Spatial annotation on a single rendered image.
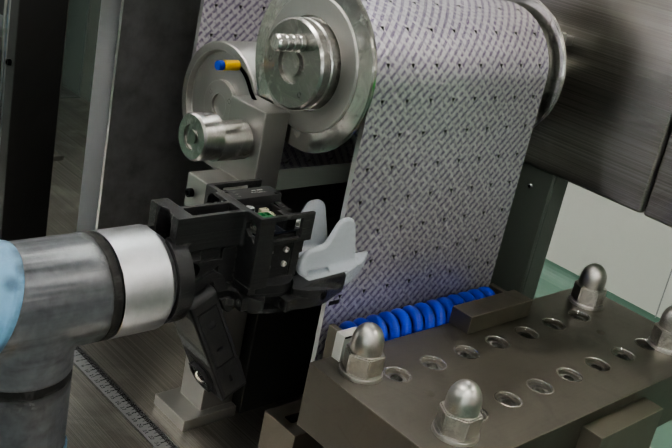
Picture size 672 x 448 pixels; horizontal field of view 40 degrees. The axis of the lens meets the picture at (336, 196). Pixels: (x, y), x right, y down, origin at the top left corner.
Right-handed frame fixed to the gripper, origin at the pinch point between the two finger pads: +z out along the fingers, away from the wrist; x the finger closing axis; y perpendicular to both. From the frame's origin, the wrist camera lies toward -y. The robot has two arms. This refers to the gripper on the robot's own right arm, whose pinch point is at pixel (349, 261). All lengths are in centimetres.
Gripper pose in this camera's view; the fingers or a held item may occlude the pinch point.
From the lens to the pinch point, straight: 80.7
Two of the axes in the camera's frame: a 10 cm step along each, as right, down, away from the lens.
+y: 1.9, -9.2, -3.4
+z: 7.3, -0.9, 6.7
